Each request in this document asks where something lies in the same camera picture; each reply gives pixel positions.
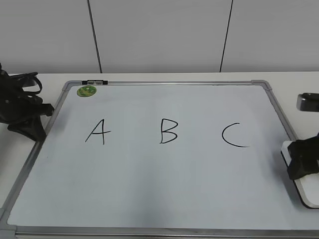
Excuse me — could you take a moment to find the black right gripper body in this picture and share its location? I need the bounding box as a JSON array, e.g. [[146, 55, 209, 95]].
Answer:
[[309, 134, 319, 164]]

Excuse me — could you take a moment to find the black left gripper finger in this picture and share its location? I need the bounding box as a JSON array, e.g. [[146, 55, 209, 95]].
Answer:
[[39, 104, 54, 117], [7, 116, 46, 141]]

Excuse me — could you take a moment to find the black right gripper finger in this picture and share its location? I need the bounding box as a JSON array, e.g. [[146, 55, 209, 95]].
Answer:
[[288, 139, 315, 166], [287, 158, 319, 179]]

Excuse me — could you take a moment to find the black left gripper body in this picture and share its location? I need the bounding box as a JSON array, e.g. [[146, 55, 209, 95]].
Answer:
[[0, 69, 42, 124]]

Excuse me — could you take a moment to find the white rectangular board eraser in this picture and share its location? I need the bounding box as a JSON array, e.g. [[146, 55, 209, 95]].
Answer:
[[281, 141, 319, 209]]

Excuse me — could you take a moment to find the round green magnet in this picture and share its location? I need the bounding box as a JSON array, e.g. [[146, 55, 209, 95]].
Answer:
[[77, 86, 97, 98]]

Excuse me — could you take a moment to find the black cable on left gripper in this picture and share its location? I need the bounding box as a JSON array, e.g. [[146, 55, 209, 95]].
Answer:
[[9, 72, 43, 97]]

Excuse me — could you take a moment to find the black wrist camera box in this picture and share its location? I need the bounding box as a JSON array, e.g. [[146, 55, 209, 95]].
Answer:
[[297, 93, 319, 112]]

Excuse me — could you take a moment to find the white whiteboard with grey frame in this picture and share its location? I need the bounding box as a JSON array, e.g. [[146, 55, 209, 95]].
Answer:
[[0, 80, 319, 239]]

